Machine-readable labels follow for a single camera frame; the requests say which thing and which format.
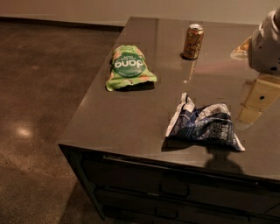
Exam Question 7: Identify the orange soda can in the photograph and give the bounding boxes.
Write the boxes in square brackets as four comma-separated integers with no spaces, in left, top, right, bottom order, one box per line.
[183,24,204,60]

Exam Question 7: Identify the blue chip bag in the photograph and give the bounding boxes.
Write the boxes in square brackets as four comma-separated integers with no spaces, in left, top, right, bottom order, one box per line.
[165,93,245,151]

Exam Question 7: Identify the dark cabinet with drawers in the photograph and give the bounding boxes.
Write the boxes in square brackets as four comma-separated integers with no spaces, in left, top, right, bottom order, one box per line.
[59,17,280,224]

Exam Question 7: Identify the green snack bag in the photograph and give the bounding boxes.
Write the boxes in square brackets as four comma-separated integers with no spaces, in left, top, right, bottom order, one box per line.
[106,45,158,92]

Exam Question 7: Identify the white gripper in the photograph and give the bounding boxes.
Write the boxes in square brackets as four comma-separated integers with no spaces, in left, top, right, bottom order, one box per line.
[237,8,280,124]

